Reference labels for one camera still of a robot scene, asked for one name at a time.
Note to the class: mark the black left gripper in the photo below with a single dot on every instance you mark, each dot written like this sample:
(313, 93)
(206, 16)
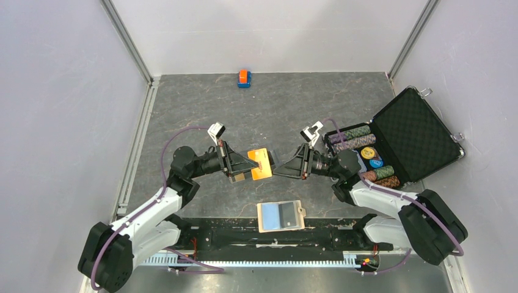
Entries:
(234, 162)

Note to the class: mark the gold VIP credit card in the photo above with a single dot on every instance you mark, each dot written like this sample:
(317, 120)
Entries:
(264, 169)

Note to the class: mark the white slotted cable duct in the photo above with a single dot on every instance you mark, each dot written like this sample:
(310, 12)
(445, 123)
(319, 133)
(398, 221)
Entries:
(347, 260)

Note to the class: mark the beige leather card holder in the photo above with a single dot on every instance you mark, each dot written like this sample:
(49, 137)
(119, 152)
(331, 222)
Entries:
(269, 219)

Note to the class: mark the aluminium frame post right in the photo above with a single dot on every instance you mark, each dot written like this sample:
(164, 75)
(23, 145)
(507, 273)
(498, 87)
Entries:
(412, 38)

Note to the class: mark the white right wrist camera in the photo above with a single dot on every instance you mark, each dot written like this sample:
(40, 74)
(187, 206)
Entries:
(311, 133)

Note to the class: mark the green blue poker chip stack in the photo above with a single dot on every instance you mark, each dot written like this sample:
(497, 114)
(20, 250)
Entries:
(349, 134)

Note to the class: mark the black poker chip case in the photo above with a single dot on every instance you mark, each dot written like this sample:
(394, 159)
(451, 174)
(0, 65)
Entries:
(410, 137)

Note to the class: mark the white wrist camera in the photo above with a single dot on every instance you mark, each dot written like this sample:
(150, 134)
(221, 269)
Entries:
(215, 132)
(311, 133)

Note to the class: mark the blue round chip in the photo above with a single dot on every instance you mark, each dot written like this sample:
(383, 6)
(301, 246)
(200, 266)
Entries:
(376, 162)

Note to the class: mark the purple poker chip stack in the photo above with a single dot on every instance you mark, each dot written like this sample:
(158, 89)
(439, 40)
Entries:
(355, 143)

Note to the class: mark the aluminium frame post left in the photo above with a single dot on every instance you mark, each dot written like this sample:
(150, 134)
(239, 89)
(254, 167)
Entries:
(125, 37)

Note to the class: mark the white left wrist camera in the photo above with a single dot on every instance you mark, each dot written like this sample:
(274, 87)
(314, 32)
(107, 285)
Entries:
(215, 132)

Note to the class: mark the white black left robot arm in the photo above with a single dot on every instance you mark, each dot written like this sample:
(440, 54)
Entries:
(112, 251)

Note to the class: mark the blue patterned playing card deck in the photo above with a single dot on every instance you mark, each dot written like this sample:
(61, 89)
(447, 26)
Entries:
(363, 167)

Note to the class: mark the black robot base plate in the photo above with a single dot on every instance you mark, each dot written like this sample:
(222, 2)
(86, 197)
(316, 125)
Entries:
(238, 239)

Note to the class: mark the aluminium frame post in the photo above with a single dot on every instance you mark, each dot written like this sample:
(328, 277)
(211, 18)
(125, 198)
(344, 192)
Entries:
(125, 37)
(412, 38)

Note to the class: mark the black and yellow credit cards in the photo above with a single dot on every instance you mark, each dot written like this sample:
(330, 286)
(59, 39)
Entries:
(238, 177)

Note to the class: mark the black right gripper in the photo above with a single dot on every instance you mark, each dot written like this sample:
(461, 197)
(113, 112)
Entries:
(292, 168)

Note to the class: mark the brown poker chip stack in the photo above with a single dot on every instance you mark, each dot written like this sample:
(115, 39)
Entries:
(383, 176)

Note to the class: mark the orange and blue toy car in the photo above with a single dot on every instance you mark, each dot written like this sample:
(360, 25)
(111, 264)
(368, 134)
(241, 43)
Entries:
(244, 79)

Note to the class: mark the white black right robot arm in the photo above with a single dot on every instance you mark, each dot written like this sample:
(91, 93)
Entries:
(421, 222)

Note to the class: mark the yellow dealer button chip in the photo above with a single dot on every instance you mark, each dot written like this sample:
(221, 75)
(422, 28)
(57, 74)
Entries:
(368, 153)

